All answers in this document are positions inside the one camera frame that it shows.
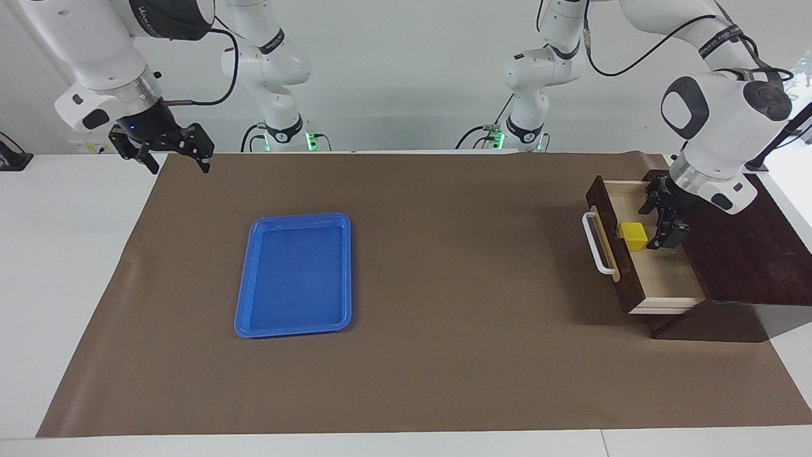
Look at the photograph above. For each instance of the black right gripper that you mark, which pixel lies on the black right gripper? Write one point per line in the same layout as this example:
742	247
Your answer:
149	127

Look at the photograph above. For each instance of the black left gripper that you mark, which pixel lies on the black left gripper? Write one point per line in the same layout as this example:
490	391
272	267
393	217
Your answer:
675	203

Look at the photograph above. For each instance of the yellow cube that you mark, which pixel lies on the yellow cube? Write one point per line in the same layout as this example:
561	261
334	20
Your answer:
633	238

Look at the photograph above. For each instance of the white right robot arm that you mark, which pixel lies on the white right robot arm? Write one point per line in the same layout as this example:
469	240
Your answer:
95	51

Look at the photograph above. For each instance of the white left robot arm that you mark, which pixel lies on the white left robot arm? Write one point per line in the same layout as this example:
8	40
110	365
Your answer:
717	114

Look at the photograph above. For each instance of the dark brown wooden cabinet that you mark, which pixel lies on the dark brown wooden cabinet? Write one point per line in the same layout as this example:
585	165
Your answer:
748	266

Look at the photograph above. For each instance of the blue plastic tray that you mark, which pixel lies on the blue plastic tray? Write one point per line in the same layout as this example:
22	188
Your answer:
295	279

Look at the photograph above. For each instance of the brown table mat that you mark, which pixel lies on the brown table mat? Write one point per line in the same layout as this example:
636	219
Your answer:
444	368

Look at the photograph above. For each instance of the white wall socket box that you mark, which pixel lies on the white wall socket box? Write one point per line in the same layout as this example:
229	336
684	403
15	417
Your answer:
89	147

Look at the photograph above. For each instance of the black camera stand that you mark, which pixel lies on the black camera stand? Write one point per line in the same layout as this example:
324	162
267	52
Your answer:
771	146

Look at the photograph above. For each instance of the black clamp mount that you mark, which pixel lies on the black clamp mount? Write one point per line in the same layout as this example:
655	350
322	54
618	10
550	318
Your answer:
13	158

